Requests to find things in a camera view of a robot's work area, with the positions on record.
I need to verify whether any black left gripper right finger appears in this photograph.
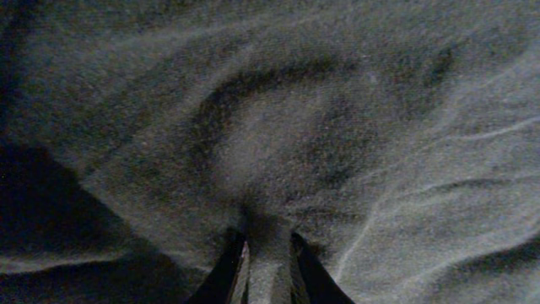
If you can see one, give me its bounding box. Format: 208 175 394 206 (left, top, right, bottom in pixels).
290 233 354 304

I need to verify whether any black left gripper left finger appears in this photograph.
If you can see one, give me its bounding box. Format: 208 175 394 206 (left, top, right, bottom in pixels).
185 231 247 304

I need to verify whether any dark green t-shirt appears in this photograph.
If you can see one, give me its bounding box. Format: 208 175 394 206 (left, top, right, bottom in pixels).
1 1 539 303

